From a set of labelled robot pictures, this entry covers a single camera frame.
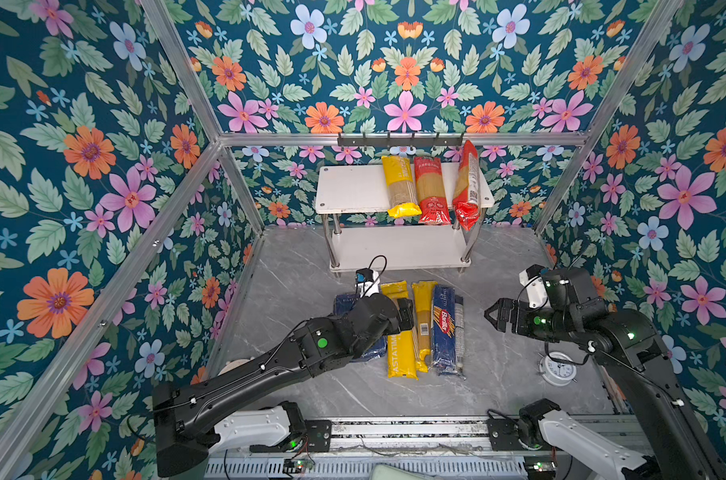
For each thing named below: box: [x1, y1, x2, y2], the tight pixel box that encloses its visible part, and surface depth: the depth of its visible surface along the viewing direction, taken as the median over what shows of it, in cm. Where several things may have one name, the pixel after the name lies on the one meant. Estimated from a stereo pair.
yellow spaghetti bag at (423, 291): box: [412, 281, 438, 373], surface depth 91 cm
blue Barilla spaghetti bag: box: [432, 285, 459, 376], surface depth 86 cm
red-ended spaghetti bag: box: [453, 139, 480, 231], surface depth 79 cm
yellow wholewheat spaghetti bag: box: [382, 156, 422, 218], surface depth 79 cm
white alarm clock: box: [539, 352, 578, 387], surface depth 82 cm
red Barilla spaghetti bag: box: [414, 156, 451, 224], surface depth 80 cm
